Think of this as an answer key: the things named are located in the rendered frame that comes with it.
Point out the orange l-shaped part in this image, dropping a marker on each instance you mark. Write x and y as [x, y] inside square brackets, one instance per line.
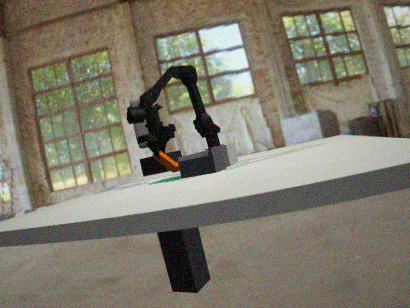
[167, 162]

